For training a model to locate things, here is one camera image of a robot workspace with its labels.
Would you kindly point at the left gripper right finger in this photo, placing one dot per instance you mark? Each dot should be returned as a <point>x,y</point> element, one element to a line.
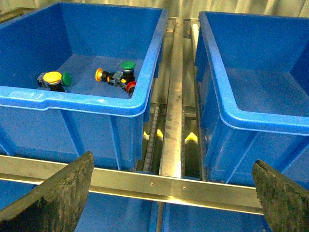
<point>285,203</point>

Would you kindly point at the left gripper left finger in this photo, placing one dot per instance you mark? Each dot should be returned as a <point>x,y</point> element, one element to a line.
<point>55,205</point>

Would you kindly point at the yellow push button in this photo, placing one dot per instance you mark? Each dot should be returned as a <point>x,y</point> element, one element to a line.
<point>111,78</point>
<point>54,81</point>

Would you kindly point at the lower left blue bin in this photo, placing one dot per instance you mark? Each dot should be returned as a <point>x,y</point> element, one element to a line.
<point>108,213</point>

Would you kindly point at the front metal shelf bar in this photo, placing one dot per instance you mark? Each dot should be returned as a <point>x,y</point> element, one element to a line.
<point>141,186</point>

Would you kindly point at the lower right blue bin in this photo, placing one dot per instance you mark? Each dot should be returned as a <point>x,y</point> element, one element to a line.
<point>184,218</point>

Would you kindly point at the lying green push button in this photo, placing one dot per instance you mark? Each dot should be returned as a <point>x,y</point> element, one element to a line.
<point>66,79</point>

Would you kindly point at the left blue plastic bin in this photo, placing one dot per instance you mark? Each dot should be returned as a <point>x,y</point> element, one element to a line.
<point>77,38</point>

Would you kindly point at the blue plastic bin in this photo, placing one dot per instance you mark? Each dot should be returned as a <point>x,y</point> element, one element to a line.
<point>253,95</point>
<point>77,38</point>

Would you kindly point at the right blue plastic bin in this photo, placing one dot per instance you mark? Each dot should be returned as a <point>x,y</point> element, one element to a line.
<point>253,95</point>

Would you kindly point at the lying yellow push button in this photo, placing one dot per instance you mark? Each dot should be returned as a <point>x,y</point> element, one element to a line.
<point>111,78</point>

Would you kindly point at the lying red push button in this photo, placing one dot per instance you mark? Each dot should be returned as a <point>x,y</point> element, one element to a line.
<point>130,88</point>

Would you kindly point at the upright green push button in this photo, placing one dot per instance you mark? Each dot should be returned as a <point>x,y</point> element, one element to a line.
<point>128,70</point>

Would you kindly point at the central metal rail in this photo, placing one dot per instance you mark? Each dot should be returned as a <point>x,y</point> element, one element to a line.
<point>171,157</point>

